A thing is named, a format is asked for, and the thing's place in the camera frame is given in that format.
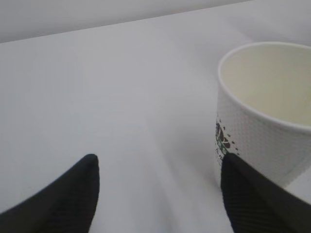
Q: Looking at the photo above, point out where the white paper cup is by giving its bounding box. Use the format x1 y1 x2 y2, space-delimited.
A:
214 42 311 187

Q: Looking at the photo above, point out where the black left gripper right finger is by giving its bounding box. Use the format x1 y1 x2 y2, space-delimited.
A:
221 153 311 233

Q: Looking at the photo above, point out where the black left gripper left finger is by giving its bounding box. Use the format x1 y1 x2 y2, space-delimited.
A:
0 154 100 233

